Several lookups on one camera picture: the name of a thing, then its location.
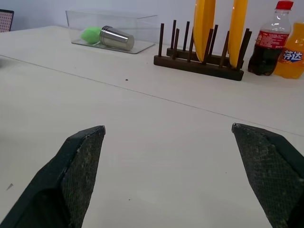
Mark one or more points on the clear plastic box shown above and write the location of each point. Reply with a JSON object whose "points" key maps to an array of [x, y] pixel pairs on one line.
{"points": [[111, 31]]}

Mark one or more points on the black framed perforated panel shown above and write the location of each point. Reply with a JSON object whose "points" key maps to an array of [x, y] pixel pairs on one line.
{"points": [[6, 21]]}

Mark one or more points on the stainless steel cup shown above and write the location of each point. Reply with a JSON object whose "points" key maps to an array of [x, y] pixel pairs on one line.
{"points": [[116, 38]]}

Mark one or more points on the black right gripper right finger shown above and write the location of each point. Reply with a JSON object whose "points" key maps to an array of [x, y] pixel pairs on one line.
{"points": [[270, 173]]}

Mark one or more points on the orange soda bottle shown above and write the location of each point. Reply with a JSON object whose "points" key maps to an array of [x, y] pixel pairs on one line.
{"points": [[292, 54]]}

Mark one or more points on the cola bottle with red cap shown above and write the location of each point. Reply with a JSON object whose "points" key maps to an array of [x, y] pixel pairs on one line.
{"points": [[269, 42]]}

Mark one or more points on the green sponge ball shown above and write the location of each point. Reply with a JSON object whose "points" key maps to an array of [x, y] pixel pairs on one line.
{"points": [[90, 35]]}

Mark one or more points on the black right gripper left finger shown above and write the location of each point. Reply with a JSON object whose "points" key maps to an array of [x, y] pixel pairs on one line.
{"points": [[59, 180]]}

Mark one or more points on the dark wooden plate rack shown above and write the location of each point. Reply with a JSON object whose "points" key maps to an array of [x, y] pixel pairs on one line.
{"points": [[202, 66]]}

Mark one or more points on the yellow plate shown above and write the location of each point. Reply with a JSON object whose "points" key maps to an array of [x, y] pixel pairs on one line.
{"points": [[203, 28], [237, 33]]}

